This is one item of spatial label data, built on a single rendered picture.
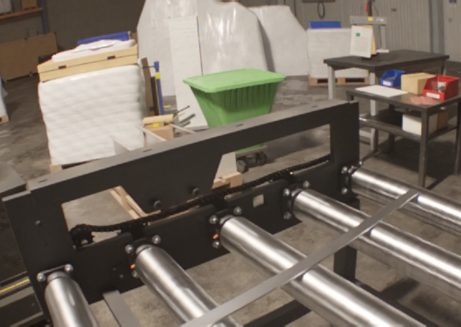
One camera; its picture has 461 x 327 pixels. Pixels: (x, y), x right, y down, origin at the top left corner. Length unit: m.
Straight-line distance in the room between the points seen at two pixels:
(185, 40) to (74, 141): 1.68
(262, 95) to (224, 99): 0.38
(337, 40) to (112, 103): 4.67
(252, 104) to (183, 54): 1.34
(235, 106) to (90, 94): 1.57
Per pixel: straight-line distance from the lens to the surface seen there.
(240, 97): 3.86
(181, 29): 4.95
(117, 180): 1.23
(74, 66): 4.61
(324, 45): 7.95
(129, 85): 4.53
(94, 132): 4.67
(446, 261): 1.17
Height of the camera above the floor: 1.55
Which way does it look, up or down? 21 degrees down
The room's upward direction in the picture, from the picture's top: 5 degrees counter-clockwise
